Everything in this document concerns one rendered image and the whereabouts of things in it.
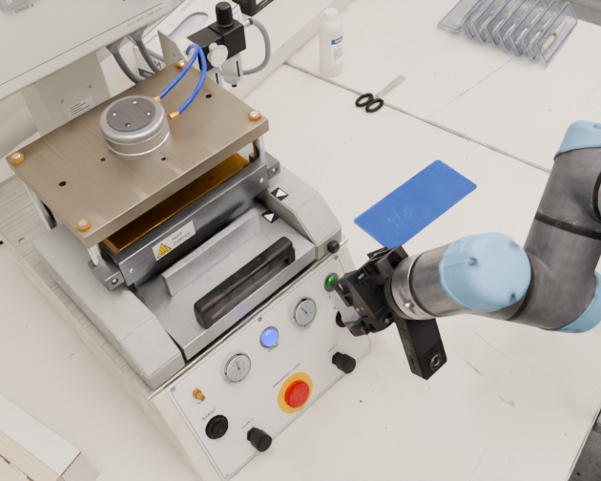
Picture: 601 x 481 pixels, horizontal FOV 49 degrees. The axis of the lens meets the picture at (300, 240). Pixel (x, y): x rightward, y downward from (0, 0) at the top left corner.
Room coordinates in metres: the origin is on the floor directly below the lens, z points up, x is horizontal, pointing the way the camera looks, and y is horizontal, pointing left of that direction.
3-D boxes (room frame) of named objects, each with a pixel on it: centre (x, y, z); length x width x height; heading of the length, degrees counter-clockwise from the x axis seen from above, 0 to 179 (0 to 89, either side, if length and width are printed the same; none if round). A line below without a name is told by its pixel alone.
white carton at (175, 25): (1.22, 0.21, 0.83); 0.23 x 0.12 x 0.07; 149
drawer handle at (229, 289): (0.48, 0.07, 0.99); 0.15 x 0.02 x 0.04; 131
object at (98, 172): (0.65, 0.20, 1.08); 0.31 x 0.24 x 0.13; 131
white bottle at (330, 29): (1.20, -0.09, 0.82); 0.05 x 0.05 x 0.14
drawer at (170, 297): (0.58, 0.16, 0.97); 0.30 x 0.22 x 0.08; 41
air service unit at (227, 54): (0.86, 0.11, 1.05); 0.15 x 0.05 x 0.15; 131
